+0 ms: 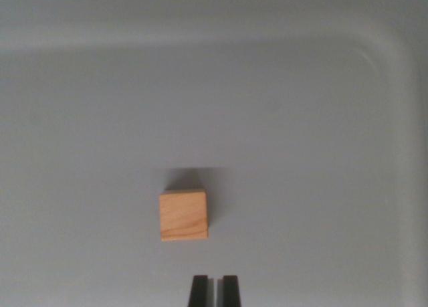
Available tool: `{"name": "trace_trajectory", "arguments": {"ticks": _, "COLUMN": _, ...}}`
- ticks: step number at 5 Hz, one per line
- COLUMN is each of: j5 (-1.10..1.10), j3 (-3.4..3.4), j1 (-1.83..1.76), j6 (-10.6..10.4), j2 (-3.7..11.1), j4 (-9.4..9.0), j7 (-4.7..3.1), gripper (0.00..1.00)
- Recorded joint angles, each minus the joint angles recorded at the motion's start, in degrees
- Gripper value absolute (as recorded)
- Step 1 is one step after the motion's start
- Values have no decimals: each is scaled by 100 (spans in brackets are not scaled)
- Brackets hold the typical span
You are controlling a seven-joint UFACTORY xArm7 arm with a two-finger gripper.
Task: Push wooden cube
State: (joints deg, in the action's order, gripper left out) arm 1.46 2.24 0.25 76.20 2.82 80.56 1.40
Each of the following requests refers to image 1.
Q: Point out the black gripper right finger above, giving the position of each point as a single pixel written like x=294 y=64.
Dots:
x=231 y=292

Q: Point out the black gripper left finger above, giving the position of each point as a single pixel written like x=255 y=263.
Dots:
x=199 y=292

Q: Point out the wooden cube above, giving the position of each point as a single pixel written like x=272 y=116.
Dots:
x=184 y=216

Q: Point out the grey plastic bin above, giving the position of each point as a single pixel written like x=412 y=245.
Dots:
x=234 y=86

